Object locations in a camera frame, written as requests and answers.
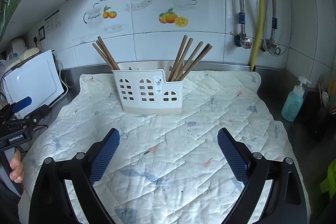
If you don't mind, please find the blue soap pump bottle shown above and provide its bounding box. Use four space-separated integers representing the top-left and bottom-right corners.
281 76 312 122

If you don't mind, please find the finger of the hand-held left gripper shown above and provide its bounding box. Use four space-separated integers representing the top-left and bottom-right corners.
0 97 33 121
7 104 50 133

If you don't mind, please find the pale spoon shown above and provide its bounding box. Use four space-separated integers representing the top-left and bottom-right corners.
322 91 331 109

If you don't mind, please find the black utensil container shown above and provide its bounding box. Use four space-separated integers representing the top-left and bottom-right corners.
304 90 336 142

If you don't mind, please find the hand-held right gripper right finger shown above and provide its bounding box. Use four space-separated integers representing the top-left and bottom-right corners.
217 127 307 224

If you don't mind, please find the person's left hand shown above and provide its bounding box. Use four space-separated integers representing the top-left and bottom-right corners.
10 148 25 183

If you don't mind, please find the white rounded container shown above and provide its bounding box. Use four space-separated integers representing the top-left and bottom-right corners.
10 38 27 56

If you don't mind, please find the wall power socket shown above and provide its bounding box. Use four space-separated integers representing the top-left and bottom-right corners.
37 25 47 41

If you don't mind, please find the metal valve with red knob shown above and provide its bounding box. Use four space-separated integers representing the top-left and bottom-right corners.
231 31 253 50

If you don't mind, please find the green plastic basket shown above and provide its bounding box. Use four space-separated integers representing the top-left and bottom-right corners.
321 161 336 194

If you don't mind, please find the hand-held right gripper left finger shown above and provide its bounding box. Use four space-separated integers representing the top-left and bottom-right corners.
29 128 121 224

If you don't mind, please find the white quilted printed mat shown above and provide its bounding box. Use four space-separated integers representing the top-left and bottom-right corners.
20 70 305 224

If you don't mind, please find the metal pipe valve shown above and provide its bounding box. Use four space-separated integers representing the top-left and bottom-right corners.
260 39 281 57

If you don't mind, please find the yellow gas pipe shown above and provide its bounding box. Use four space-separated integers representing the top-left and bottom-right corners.
249 0 268 72

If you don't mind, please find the white cable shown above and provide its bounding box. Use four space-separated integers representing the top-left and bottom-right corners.
54 52 70 90

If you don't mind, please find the brown wooden chopstick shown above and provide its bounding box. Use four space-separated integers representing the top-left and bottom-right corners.
172 38 194 81
92 43 114 71
181 43 210 80
95 41 118 70
176 41 204 81
97 35 121 70
168 34 188 81
184 43 213 80

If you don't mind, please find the cream plastic utensil holder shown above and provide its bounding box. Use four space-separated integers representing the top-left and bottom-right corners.
112 61 184 115

